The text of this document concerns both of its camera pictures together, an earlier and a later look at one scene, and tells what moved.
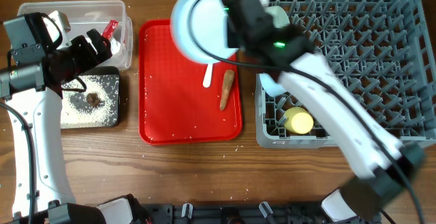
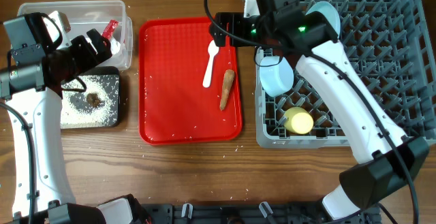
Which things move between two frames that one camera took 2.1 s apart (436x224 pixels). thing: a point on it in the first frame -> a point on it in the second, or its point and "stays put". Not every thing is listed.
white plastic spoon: x=207 y=79 stays put
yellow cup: x=298 y=120 stays put
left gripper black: x=89 y=58 stays put
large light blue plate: x=208 y=24 -> x=329 y=13
